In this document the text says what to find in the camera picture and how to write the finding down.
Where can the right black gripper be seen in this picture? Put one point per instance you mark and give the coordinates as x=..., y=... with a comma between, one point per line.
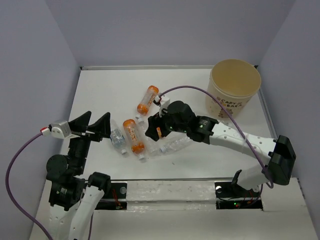
x=154, y=121

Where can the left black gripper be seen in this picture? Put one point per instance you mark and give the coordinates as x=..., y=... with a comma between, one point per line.
x=102, y=126

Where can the small orange bottle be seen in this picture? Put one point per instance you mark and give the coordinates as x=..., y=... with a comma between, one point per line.
x=159, y=132

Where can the orange label bottle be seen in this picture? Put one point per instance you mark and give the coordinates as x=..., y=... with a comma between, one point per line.
x=148, y=98
x=136, y=143

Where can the blue label water bottle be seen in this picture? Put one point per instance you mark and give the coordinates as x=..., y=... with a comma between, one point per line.
x=117, y=139

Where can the clear crushed plastic bottle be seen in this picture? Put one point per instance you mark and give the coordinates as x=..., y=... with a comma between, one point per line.
x=175, y=144

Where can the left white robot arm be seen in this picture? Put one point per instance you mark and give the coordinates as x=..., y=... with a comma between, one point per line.
x=72, y=199

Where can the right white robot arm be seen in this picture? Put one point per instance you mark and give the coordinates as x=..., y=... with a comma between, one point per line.
x=276, y=157

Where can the beige capybara paper bin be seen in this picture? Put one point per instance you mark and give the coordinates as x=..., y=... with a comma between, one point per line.
x=233, y=83

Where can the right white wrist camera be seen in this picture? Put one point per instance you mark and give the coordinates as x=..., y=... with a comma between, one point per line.
x=162, y=102

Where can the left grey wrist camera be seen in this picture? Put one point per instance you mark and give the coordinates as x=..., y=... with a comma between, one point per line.
x=58, y=129

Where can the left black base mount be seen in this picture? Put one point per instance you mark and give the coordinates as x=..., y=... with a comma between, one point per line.
x=115, y=199

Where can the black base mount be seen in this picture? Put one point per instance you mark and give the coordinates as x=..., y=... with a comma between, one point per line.
x=230, y=197
x=115, y=199

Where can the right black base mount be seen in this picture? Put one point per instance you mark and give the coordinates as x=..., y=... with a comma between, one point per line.
x=230, y=197

